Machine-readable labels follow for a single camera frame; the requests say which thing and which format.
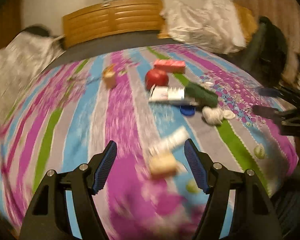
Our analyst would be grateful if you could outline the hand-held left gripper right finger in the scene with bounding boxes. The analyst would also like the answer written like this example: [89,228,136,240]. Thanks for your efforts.
[184,139,283,240]

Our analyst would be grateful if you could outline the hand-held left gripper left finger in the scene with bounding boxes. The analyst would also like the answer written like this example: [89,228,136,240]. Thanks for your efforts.
[19,141,117,240]

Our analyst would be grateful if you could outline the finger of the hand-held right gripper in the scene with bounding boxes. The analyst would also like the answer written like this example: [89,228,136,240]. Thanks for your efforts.
[258,86,300,100]
[253,105,298,121]

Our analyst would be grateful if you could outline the cake cube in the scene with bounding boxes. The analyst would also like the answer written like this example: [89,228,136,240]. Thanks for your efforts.
[102,64,117,88]
[149,152,178,177]

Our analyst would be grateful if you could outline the green cloth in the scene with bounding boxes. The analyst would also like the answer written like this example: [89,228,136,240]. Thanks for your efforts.
[185,83,218,107]

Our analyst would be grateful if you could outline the dark jacket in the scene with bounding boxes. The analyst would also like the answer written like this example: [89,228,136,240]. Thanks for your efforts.
[240,16,290,87]

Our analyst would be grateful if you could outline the floral striped bed sheet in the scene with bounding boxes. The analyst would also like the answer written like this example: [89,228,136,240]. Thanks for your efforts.
[0,44,299,240]

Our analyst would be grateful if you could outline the blue lid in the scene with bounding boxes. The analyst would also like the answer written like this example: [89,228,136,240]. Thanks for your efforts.
[179,105,196,117]

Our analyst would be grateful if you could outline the tan blanket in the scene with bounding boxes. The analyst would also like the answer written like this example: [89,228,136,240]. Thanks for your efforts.
[233,4,258,45]

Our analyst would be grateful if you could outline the white medicine box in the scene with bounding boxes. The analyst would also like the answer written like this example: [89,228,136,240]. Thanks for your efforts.
[149,86,193,105]

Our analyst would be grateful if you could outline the white satin pillow right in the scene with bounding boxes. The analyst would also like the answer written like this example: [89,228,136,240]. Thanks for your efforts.
[158,0,248,55]

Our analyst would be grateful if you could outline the white satin pillow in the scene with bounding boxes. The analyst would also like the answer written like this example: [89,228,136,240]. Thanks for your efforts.
[158,0,248,55]
[0,30,65,135]

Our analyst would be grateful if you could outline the red apple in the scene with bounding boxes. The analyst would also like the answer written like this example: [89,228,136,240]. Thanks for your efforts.
[145,69,169,90]

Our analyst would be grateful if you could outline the pink box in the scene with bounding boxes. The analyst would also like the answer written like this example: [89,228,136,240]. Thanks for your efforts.
[153,59,186,74]

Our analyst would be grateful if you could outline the grey bed mattress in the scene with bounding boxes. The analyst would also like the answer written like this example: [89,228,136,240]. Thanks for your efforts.
[47,29,175,67]

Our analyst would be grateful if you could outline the white satin pillow left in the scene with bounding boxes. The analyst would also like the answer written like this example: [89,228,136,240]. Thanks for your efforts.
[0,30,65,135]

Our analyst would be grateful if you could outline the wooden headboard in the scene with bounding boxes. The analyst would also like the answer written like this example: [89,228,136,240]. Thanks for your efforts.
[62,0,165,49]

